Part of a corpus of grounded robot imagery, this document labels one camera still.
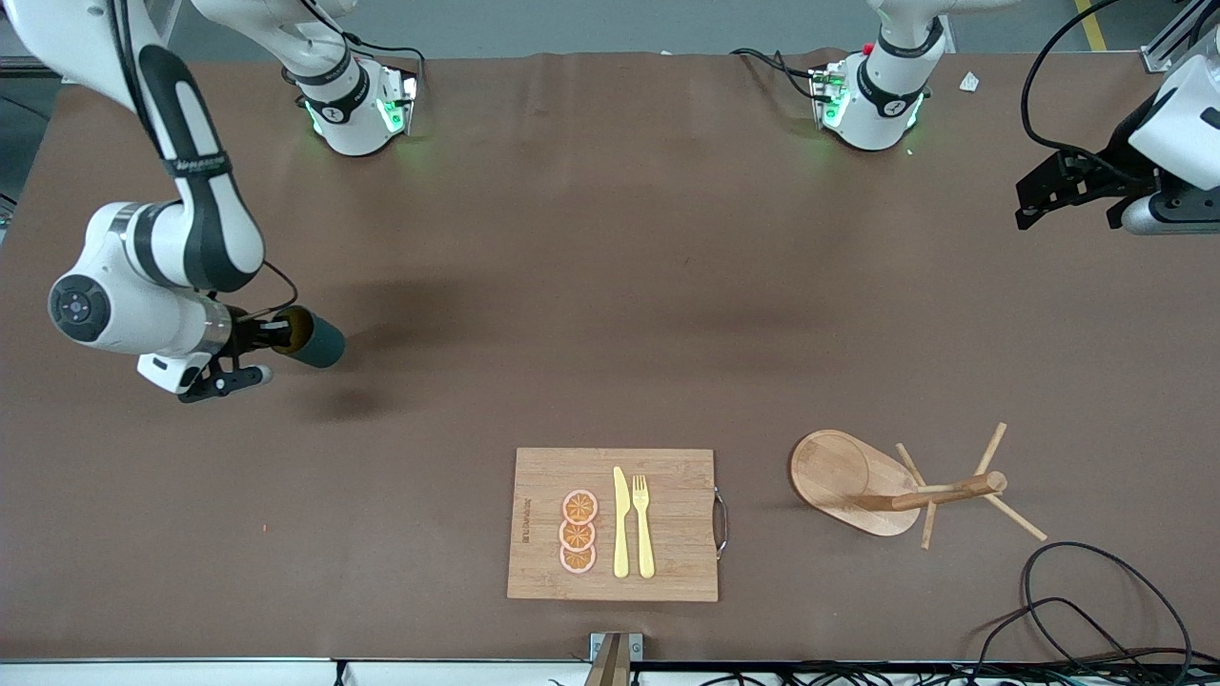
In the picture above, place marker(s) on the brown table mat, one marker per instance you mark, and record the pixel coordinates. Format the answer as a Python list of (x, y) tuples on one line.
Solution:
[(572, 286)]

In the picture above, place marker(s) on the dark teal cup yellow inside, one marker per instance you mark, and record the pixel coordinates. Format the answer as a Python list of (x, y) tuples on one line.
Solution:
[(324, 348)]

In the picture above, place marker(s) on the yellow plastic knife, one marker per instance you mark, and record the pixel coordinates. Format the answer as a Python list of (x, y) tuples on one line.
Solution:
[(621, 534)]

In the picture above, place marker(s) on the white paper scrap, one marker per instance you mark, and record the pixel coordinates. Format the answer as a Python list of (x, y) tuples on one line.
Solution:
[(969, 82)]

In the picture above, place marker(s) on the wooden mug rack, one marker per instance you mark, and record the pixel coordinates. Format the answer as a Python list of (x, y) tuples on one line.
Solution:
[(839, 476)]

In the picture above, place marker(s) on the aluminium frame profile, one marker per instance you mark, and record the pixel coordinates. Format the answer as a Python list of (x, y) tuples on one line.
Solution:
[(1177, 33)]

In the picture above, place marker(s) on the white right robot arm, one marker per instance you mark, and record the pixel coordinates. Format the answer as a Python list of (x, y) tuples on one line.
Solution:
[(205, 210)]

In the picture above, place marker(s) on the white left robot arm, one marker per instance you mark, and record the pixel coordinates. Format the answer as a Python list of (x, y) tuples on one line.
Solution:
[(882, 105)]

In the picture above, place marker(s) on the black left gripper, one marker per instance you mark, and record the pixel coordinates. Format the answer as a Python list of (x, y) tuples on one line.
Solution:
[(1121, 168)]

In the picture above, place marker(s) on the yellow plastic fork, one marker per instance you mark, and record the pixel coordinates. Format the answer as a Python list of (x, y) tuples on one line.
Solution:
[(645, 543)]

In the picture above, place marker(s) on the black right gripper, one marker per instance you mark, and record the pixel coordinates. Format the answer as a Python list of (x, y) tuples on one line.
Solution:
[(245, 332)]

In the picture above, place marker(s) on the white table edge rail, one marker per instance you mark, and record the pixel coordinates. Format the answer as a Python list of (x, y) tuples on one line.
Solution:
[(191, 675)]

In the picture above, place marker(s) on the orange slice toy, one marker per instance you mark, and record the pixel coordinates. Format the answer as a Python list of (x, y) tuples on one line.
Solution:
[(579, 505)]

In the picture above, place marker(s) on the metal camera pole bracket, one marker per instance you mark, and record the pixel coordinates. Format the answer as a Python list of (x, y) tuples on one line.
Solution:
[(599, 648)]

